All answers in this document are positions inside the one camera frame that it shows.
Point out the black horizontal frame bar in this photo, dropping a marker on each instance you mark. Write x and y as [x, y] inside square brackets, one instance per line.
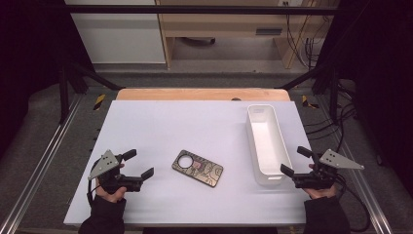
[195, 9]

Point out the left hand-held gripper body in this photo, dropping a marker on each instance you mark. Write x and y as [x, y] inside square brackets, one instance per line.
[104, 164]

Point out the yellow black striped floor tape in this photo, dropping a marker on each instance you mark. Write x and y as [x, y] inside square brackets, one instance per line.
[99, 101]
[305, 101]

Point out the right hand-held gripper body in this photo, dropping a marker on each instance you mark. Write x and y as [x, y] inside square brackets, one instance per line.
[337, 161]

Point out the grey desk label strip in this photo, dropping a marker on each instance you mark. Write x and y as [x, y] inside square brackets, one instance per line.
[269, 31]

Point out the cartoon print phone case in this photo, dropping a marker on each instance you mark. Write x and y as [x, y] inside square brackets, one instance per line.
[207, 172]

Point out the person's right hand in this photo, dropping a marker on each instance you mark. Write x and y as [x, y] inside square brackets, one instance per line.
[323, 194]

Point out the wooden table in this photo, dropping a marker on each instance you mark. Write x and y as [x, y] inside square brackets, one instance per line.
[195, 94]

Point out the black metal frame stand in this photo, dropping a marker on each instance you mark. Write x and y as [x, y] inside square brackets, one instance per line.
[333, 94]
[64, 94]

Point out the light wooden desk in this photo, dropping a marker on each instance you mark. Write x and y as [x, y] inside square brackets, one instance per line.
[220, 24]

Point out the white cabinet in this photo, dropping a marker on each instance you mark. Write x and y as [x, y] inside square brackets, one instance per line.
[120, 35]

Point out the person's left hand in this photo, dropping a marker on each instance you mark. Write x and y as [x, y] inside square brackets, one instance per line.
[113, 197]

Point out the white plastic oblong container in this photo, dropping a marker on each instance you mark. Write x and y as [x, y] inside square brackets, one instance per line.
[266, 143]

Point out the aluminium floor rail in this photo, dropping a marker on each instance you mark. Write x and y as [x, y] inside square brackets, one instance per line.
[367, 191]
[35, 169]

